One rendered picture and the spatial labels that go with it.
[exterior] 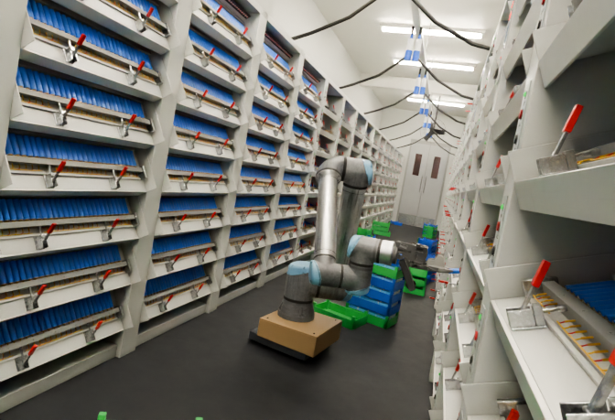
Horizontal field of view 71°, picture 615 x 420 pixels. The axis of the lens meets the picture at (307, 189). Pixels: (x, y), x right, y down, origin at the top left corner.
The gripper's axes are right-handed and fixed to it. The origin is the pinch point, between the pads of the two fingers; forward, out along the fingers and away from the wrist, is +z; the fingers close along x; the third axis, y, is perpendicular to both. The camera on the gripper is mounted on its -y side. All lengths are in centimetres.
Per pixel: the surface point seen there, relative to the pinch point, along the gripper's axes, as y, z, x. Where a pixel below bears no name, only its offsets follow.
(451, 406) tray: -27, 5, -43
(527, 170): 32, 7, -86
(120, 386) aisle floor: -60, -105, -34
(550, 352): 12, 8, -112
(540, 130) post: 39, 8, -86
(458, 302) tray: -6.4, 4.0, -16.4
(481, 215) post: 22.1, 6.3, -16.0
